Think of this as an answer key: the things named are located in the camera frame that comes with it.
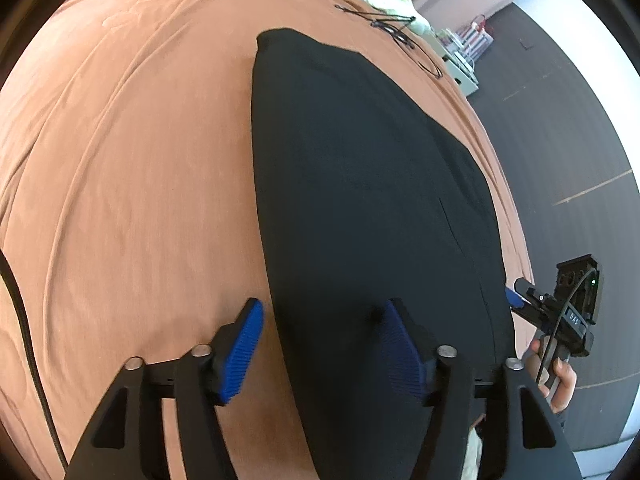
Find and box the large black jacket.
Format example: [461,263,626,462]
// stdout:
[252,29,514,479]

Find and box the person right hand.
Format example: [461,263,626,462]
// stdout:
[524,339,577,414]

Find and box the orange-brown bed blanket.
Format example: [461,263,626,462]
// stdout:
[1,0,532,479]

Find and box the white bedside cabinet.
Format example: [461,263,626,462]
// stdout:
[436,28,480,96]

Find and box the striped bag on cabinet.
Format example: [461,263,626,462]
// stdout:
[457,14,494,63]

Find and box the black tether cable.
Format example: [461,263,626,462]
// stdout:
[0,249,68,470]

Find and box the black cable on bed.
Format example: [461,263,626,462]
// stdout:
[333,3,445,80]

